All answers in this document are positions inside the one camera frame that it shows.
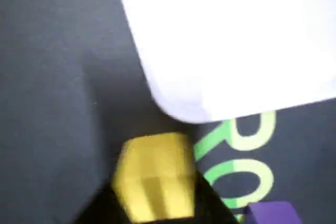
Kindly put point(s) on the yellow cube block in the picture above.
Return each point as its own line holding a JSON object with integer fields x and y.
{"x": 155, "y": 176}

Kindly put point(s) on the purple cube block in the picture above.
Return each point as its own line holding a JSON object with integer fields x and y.
{"x": 273, "y": 213}

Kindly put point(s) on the dark mat with WOWROBO print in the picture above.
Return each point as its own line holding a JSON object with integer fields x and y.
{"x": 52, "y": 77}

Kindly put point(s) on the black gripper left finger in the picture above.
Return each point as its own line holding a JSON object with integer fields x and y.
{"x": 105, "y": 205}

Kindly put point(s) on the white rounded rectangular tray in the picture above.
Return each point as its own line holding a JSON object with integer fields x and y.
{"x": 231, "y": 45}

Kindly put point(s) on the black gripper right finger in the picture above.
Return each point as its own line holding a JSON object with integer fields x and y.
{"x": 212, "y": 203}

